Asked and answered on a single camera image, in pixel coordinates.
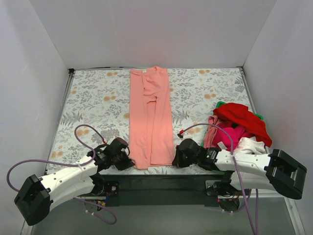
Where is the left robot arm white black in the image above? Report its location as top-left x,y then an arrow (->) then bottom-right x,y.
14,137 -> 134,226

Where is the white t shirt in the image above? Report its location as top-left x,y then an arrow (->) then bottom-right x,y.
234,137 -> 266,155

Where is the salmon pink t shirt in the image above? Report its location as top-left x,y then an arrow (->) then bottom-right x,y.
129,67 -> 175,169

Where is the green plastic basket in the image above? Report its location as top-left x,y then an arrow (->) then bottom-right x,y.
203,103 -> 272,154

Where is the magenta t shirt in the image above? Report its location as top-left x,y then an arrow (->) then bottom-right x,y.
212,125 -> 253,151

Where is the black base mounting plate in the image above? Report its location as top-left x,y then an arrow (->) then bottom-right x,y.
81,173 -> 242,207

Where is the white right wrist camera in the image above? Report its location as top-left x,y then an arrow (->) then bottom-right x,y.
177,130 -> 193,140

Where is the dusty pink t shirt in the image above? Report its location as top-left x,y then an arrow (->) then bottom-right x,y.
203,116 -> 222,148

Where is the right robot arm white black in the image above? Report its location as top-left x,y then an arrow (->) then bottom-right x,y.
172,139 -> 307,200

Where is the floral patterned table mat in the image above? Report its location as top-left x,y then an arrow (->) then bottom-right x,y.
46,68 -> 255,174

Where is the red t shirt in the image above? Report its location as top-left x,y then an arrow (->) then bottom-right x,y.
213,103 -> 272,147

